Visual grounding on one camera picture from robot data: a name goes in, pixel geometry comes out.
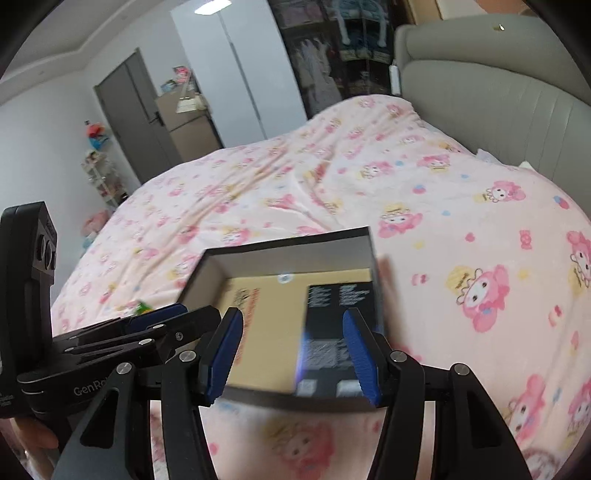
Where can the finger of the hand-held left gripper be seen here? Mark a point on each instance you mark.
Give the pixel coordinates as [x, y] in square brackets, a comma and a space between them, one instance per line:
[154, 316]
[194, 323]

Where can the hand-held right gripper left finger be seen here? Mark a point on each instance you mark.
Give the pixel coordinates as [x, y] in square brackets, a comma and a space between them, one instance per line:
[226, 355]

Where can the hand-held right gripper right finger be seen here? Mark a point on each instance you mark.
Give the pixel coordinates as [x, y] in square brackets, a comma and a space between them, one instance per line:
[362, 357]

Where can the green yellow snack packet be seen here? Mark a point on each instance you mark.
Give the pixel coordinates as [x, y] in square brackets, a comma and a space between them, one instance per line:
[142, 308]

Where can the black cardboard box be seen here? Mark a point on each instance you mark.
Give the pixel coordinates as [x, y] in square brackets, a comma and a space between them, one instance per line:
[277, 323]

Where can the person's left hand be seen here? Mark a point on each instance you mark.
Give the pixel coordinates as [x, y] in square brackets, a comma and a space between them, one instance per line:
[39, 434]

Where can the pink plush toy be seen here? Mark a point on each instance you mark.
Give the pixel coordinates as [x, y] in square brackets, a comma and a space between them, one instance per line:
[96, 228]

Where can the white toy shelf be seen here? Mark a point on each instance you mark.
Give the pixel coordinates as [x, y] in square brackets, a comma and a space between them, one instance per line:
[104, 175]

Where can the pink printed blanket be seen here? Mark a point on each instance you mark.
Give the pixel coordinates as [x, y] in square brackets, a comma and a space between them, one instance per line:
[369, 184]

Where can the grey door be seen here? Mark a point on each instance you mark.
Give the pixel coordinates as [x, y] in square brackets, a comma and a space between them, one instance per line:
[129, 106]

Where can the white paper bag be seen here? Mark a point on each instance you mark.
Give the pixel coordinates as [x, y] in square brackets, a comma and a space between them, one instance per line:
[190, 102]

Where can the white wardrobe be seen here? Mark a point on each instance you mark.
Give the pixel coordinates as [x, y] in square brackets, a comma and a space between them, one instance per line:
[258, 69]

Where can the dark glass wardrobe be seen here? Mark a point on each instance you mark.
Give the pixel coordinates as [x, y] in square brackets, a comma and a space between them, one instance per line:
[351, 69]

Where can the grey upholstered headboard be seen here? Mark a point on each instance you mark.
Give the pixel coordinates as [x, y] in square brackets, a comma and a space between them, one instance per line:
[485, 92]

